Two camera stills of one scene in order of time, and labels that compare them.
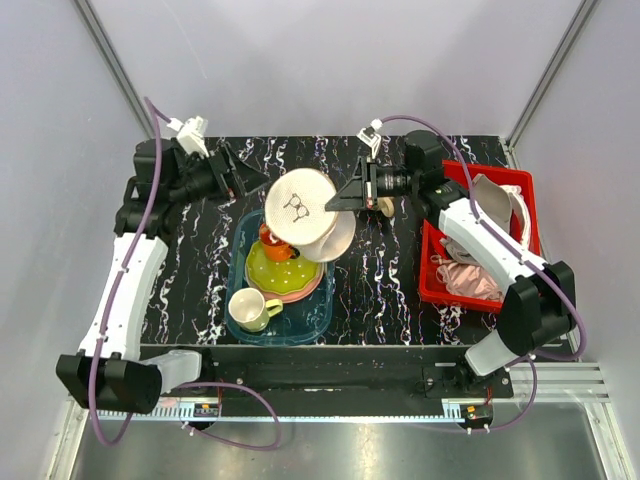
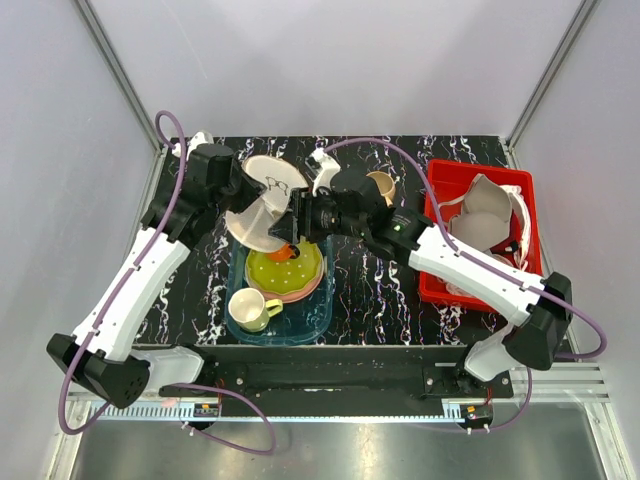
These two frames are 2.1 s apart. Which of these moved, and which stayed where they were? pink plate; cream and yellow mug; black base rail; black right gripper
Moved: black right gripper
Stayed: cream and yellow mug; black base rail; pink plate
